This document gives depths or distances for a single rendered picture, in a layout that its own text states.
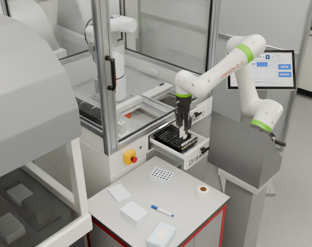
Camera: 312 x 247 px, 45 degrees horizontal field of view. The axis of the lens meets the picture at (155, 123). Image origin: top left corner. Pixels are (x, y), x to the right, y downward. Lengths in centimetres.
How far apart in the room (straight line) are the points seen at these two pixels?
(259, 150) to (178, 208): 55
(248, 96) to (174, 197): 77
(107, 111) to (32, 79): 67
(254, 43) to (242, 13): 159
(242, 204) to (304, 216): 96
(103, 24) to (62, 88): 48
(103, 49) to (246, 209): 133
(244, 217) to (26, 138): 156
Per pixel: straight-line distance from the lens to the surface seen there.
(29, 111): 143
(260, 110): 228
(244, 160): 223
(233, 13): 377
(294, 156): 397
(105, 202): 214
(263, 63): 301
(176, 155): 227
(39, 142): 148
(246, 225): 256
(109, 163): 219
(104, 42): 186
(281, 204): 338
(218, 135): 227
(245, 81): 234
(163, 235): 190
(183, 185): 223
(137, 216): 198
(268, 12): 358
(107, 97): 198
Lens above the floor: 223
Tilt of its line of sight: 32 degrees down
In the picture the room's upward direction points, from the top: straight up
